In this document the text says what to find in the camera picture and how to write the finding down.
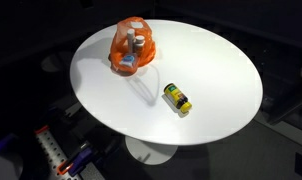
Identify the white table pedestal base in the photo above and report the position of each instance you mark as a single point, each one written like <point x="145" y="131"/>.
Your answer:
<point x="151" y="154"/>

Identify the blue mentos candy container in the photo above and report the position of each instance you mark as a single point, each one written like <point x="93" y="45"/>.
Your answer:
<point x="128" y="61"/>

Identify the orange plastic bag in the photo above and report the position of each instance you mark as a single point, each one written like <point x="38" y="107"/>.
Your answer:
<point x="118" y="50"/>

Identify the grey round object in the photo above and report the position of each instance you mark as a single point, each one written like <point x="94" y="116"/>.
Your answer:
<point x="4" y="166"/>

